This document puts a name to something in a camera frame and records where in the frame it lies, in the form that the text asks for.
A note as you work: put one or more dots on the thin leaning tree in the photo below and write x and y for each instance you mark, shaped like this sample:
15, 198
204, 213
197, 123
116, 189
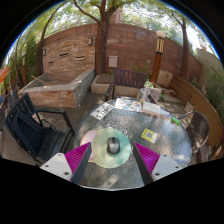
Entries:
40, 50

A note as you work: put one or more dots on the white and blue booklet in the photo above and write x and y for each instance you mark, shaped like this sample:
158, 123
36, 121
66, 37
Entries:
165, 113

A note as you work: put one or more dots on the green plastic pack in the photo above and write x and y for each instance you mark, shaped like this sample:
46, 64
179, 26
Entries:
175, 120

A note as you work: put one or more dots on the white licence plate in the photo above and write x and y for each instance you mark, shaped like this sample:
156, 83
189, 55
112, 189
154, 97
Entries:
102, 111

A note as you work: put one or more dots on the concrete planter with plants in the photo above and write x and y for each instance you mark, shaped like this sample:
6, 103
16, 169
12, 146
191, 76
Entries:
155, 91

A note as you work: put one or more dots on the colourful printed magazine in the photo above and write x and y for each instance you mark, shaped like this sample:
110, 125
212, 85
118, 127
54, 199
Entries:
128, 104

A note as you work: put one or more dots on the curved wooden bench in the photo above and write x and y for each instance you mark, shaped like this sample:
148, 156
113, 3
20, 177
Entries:
203, 100

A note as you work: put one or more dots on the low concrete block seat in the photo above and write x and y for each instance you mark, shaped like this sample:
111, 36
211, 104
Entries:
101, 85

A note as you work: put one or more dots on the yellow square card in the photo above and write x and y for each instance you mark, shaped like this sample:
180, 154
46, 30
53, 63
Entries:
149, 135

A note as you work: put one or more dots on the slim straight tree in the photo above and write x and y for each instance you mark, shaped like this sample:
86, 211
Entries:
185, 46

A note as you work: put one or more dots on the wooden garden lamp post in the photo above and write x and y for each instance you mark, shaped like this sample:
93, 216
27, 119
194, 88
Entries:
156, 63

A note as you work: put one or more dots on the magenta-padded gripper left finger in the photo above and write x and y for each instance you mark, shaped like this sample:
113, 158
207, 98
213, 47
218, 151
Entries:
56, 164

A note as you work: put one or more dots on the black folding armchair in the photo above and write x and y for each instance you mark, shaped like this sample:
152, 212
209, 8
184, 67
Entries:
30, 130

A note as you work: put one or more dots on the raised stone planter bed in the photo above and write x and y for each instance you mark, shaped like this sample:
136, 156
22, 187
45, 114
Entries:
56, 95

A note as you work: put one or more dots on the white wall box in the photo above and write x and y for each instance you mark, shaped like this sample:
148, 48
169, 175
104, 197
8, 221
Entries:
113, 61

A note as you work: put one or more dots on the clear plastic cup with straw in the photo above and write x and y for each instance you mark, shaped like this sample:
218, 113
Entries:
144, 96

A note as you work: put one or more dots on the beige stone block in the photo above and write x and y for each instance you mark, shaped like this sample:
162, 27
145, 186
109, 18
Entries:
165, 79

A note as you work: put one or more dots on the dark wooden slatted chair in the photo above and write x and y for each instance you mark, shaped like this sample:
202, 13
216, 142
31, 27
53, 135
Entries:
128, 77

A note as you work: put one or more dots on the dark wicker armchair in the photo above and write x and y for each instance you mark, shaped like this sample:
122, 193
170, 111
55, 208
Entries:
198, 128

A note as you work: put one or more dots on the grey and black computer mouse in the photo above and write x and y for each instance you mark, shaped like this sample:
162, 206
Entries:
113, 146

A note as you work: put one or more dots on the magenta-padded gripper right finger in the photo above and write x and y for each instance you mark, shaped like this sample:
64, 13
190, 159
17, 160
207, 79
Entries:
165, 164

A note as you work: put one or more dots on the black wall lamp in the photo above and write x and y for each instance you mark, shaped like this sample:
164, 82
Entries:
90, 41
44, 52

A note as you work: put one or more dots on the thick forked tree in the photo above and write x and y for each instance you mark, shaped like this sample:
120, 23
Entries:
101, 43

